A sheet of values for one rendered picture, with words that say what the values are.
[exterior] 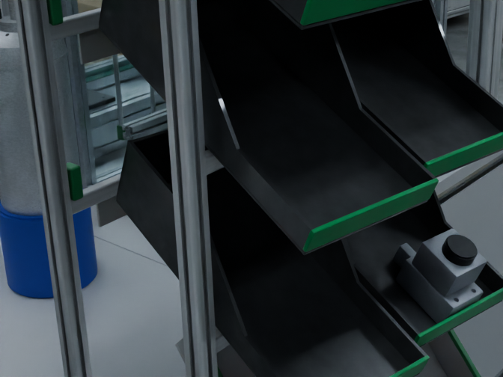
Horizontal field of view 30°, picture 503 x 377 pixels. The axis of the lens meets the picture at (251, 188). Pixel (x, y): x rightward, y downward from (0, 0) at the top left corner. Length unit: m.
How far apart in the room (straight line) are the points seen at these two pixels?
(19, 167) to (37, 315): 0.24
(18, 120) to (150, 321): 0.38
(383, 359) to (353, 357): 0.03
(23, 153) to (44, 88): 0.72
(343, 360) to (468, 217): 1.41
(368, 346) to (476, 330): 1.61
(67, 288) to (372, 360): 0.28
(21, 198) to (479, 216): 1.12
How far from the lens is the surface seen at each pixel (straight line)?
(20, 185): 1.55
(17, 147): 1.53
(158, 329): 1.50
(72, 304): 0.89
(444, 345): 1.01
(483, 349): 2.49
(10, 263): 1.63
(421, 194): 0.72
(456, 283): 0.85
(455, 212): 2.12
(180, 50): 0.66
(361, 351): 0.81
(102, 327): 1.53
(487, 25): 2.18
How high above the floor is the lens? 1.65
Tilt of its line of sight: 24 degrees down
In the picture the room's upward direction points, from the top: 2 degrees counter-clockwise
